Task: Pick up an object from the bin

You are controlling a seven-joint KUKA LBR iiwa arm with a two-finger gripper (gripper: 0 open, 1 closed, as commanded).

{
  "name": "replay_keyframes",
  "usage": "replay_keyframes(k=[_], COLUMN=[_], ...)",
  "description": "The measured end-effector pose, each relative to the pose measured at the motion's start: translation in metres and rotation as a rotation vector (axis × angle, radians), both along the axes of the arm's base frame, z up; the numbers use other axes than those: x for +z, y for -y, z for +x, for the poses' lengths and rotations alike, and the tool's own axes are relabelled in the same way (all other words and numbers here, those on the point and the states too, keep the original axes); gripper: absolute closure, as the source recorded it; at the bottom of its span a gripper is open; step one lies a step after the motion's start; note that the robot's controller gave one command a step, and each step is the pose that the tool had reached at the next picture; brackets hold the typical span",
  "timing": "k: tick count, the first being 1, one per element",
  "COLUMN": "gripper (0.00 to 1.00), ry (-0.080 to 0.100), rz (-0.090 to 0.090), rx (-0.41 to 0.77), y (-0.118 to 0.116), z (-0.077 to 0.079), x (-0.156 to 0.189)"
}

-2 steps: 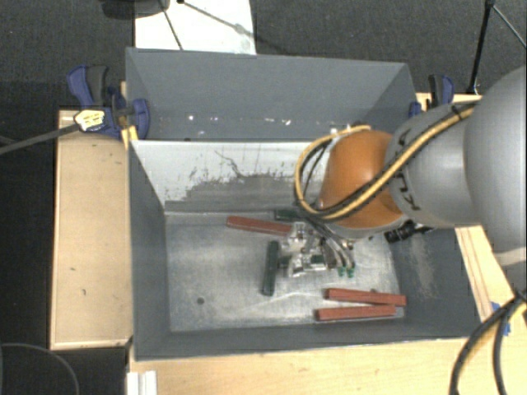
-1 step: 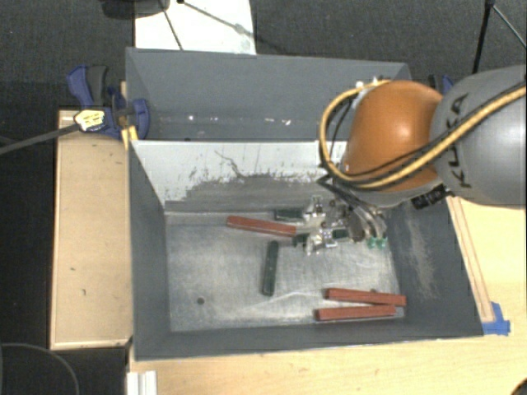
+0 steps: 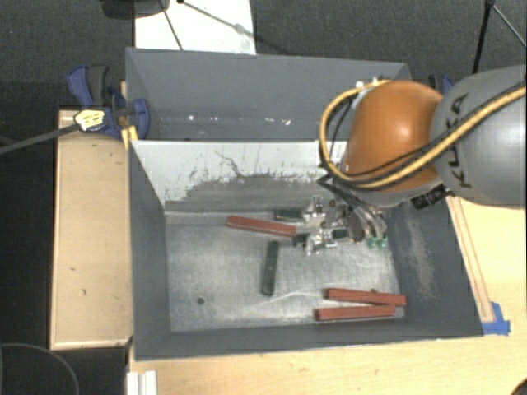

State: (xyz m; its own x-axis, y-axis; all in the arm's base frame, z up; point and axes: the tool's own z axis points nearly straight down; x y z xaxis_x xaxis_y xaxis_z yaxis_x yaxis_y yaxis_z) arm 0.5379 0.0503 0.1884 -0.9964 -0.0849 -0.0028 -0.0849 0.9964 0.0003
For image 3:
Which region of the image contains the dark green flat block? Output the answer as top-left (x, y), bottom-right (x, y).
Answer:
top-left (262, 240), bottom-right (281, 297)
top-left (274, 207), bottom-right (306, 222)

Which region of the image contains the black cylinder on white bracket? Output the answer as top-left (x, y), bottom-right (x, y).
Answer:
top-left (411, 185), bottom-right (450, 211)

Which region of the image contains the pale wood board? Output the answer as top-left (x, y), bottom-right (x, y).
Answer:
top-left (49, 109), bottom-right (135, 351)

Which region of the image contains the grey metal bin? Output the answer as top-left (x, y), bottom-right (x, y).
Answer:
top-left (124, 46), bottom-right (485, 361)

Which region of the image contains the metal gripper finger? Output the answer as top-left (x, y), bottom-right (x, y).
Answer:
top-left (303, 195), bottom-right (329, 226)
top-left (305, 230), bottom-right (339, 257)

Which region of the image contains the red-brown flat block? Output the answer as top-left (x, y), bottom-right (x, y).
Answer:
top-left (226, 215), bottom-right (298, 239)
top-left (324, 287), bottom-right (408, 308)
top-left (314, 304), bottom-right (399, 323)

